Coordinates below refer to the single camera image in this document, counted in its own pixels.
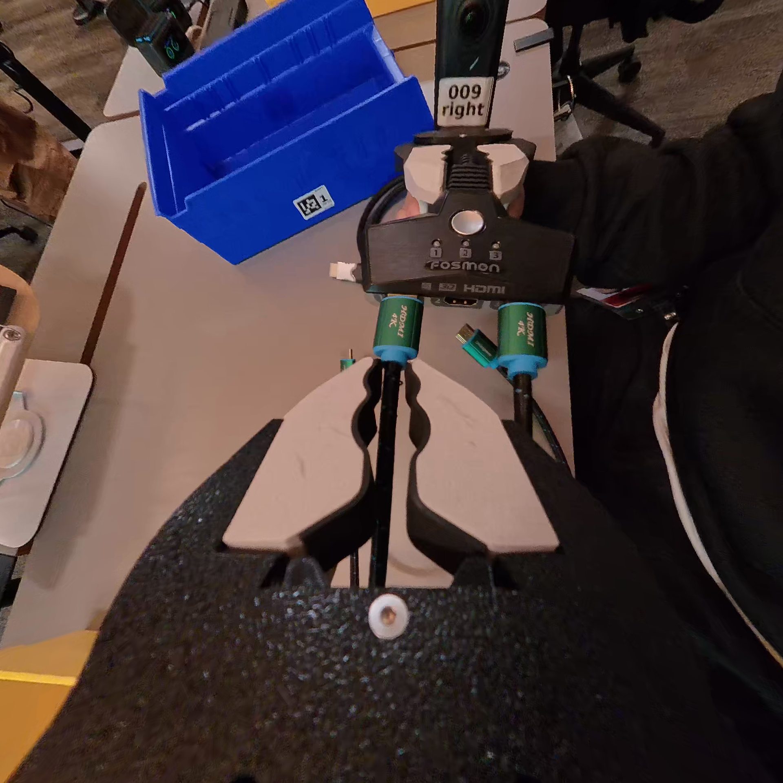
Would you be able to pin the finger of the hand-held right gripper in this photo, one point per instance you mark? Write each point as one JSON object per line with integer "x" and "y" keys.
{"x": 509, "y": 171}
{"x": 425, "y": 174}

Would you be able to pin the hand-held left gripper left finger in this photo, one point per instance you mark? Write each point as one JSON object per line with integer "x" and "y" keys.
{"x": 306, "y": 477}

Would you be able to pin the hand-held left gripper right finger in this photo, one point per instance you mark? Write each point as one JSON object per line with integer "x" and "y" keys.
{"x": 483, "y": 483}

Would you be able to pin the person's right forearm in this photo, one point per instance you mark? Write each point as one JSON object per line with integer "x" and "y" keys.
{"x": 642, "y": 196}

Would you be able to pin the person's right hand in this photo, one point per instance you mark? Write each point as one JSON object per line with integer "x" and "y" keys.
{"x": 410, "y": 211}

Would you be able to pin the black office chair base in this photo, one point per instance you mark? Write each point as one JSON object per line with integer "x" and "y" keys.
{"x": 587, "y": 79}

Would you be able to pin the blue plastic bin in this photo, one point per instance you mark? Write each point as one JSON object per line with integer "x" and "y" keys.
{"x": 263, "y": 183}

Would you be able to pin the red and white card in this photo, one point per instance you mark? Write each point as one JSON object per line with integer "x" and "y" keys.
{"x": 618, "y": 300}

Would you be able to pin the person's black hoodie torso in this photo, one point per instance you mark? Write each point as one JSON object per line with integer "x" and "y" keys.
{"x": 703, "y": 489}

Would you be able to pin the black device with lit display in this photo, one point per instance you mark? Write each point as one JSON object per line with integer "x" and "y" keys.
{"x": 162, "y": 43}

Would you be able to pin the yellow plastic bin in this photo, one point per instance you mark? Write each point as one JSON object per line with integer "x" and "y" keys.
{"x": 30, "y": 703}

